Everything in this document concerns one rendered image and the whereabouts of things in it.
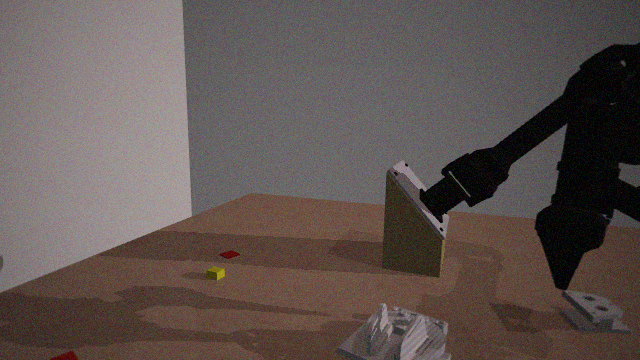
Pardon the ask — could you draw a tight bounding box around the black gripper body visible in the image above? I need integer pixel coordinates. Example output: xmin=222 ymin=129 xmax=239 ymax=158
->
xmin=534 ymin=153 xmax=620 ymax=244

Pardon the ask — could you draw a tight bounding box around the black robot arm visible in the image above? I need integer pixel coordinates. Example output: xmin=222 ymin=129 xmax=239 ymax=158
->
xmin=419 ymin=43 xmax=640 ymax=223

